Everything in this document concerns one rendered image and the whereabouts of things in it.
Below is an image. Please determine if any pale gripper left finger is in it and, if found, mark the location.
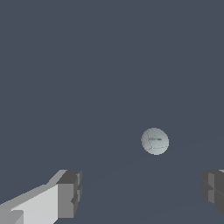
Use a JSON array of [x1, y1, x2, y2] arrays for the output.
[[0, 169, 83, 224]]

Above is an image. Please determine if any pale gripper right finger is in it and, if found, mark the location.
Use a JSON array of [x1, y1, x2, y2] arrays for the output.
[[199, 168, 224, 216]]

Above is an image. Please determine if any small white ball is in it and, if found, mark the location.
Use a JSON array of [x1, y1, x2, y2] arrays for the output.
[[140, 127, 170, 156]]

